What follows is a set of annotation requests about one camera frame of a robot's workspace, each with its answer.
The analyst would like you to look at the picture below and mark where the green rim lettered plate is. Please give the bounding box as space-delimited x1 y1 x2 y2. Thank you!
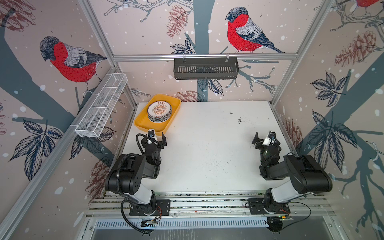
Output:
149 118 170 123

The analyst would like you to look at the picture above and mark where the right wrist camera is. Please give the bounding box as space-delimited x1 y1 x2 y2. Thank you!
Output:
263 132 277 146

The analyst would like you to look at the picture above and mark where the black hanging wire basket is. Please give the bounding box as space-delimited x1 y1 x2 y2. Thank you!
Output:
174 58 239 80

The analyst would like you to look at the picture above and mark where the yellow plastic bin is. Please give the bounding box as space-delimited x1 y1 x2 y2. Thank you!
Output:
134 94 181 136

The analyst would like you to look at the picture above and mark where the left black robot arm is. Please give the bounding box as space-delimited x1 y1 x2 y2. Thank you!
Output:
105 130 167 215

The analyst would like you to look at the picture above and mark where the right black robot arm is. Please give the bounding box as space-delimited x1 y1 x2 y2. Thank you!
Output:
252 132 333 214

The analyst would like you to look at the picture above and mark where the orange sunburst plate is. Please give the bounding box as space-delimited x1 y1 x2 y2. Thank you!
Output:
148 112 172 119
147 101 172 118

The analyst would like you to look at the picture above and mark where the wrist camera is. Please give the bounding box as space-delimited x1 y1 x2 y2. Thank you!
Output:
148 129 157 141
263 132 277 146

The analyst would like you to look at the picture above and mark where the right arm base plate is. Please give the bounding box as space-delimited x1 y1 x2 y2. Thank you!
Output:
247 198 291 215

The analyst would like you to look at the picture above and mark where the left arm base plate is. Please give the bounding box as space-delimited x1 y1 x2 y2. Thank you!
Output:
129 200 171 217

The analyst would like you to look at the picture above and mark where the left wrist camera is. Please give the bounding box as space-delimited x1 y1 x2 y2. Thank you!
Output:
148 129 157 141

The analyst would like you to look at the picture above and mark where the aluminium mounting rail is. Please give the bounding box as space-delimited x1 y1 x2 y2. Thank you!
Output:
85 191 336 219

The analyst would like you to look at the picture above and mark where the white mesh wire shelf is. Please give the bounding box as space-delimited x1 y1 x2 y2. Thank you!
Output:
75 73 128 138

